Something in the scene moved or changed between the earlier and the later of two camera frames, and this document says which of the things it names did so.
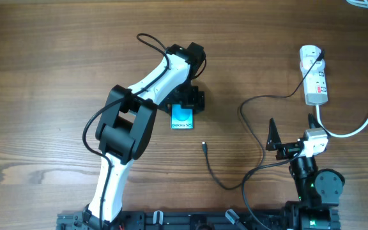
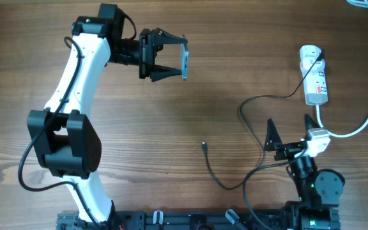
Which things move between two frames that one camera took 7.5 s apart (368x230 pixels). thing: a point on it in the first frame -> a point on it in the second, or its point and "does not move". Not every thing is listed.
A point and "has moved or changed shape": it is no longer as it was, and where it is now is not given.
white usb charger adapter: [306, 62] does not move
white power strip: [315, 81] does not move
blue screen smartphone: [181, 118] has moved or changed shape
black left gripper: [195, 100] -> [156, 38]
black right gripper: [275, 143] does not move
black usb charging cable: [288, 96] does not move
